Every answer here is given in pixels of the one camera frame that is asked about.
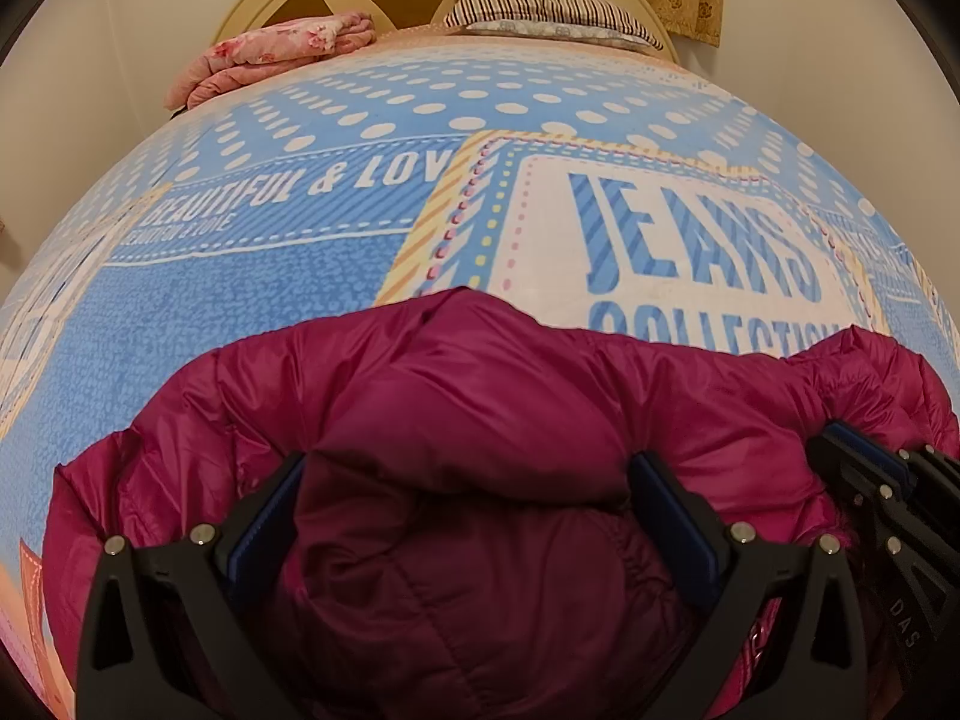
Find magenta puffer jacket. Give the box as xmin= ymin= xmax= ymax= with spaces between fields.
xmin=43 ymin=289 xmax=958 ymax=718

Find blue jeans print bedspread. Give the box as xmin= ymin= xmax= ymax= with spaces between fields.
xmin=2 ymin=29 xmax=958 ymax=718

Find striped pillow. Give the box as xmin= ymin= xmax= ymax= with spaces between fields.
xmin=444 ymin=0 xmax=665 ymax=50

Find pink floral folded blanket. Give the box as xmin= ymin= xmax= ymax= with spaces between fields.
xmin=164 ymin=11 xmax=376 ymax=112

